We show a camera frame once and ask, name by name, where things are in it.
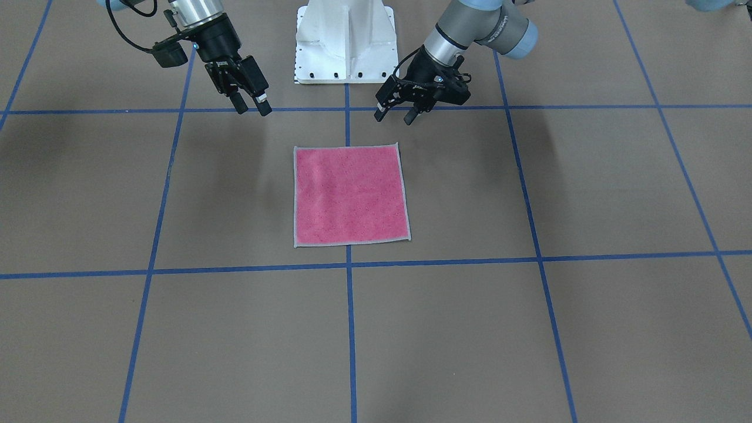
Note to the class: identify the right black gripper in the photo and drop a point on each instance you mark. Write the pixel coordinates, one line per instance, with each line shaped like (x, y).
(216, 43)

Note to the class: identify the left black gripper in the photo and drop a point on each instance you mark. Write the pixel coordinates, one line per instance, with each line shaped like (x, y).
(427, 76)

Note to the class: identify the pink and grey towel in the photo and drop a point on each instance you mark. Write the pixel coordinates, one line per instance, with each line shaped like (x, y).
(349, 195)

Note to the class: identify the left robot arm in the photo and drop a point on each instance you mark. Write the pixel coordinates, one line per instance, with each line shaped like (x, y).
(579, 55)

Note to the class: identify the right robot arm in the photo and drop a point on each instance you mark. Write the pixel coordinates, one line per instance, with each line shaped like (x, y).
(185, 17)

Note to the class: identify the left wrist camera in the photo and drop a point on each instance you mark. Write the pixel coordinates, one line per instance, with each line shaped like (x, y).
(453, 92)

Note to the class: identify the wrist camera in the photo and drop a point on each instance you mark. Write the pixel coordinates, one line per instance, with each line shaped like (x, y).
(169, 54)
(453, 92)

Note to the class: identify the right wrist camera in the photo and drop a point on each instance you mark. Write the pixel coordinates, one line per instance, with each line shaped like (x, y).
(169, 54)

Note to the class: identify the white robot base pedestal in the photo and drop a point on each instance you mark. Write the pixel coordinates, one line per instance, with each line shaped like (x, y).
(339, 42)

